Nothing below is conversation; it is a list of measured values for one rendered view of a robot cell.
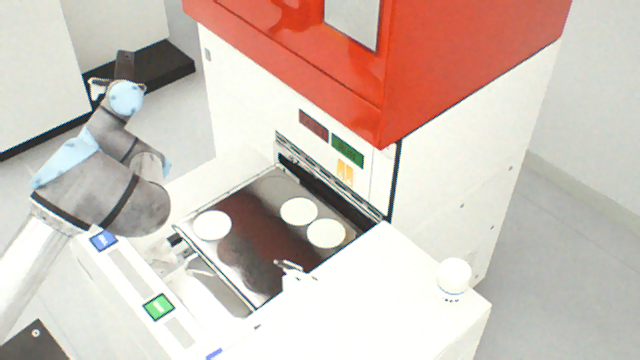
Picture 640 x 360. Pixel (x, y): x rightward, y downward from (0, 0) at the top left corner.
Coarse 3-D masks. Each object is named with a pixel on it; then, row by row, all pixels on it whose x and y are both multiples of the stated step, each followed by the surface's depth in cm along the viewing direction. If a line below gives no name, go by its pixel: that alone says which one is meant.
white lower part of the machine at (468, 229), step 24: (216, 120) 213; (216, 144) 223; (504, 168) 202; (480, 192) 198; (504, 192) 214; (432, 216) 182; (456, 216) 195; (480, 216) 210; (504, 216) 229; (432, 240) 192; (456, 240) 207; (480, 240) 225; (480, 264) 241
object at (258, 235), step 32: (256, 192) 176; (288, 192) 176; (192, 224) 167; (256, 224) 168; (288, 224) 168; (224, 256) 160; (256, 256) 160; (288, 256) 160; (320, 256) 160; (256, 288) 153
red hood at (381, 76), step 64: (192, 0) 174; (256, 0) 149; (320, 0) 130; (384, 0) 116; (448, 0) 126; (512, 0) 144; (320, 64) 142; (384, 64) 125; (448, 64) 140; (512, 64) 163; (384, 128) 136
